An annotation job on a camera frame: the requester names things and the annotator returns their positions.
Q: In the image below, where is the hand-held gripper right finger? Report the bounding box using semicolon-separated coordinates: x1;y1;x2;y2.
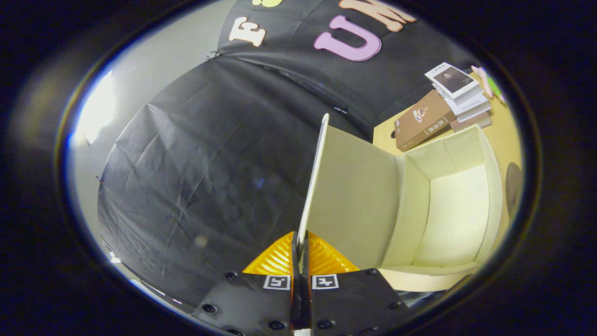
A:
301;231;411;336

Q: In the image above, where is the grey fabric storage box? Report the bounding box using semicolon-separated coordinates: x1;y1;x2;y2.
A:
297;113;504;293

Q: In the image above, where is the brown fuzzy shoe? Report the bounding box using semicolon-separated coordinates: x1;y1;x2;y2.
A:
506;162;524;220

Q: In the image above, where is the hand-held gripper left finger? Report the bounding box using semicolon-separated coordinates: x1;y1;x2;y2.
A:
191;231;301;336

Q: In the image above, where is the pale pink book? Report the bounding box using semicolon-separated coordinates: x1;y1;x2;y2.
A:
450;113;493;133

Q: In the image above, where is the green and pink plush toy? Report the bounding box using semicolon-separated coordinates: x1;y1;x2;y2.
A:
471;65;507;104

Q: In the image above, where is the black backdrop cloth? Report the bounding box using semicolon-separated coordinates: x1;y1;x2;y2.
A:
97;0;481;308

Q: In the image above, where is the white thick book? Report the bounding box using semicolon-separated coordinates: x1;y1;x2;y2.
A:
436;86;486;110
445;99;492;123

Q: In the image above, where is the brown book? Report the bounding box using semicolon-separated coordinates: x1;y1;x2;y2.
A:
394;90;458;152

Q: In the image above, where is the white portrait cover book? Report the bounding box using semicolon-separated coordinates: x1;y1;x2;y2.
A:
424;62;481;99

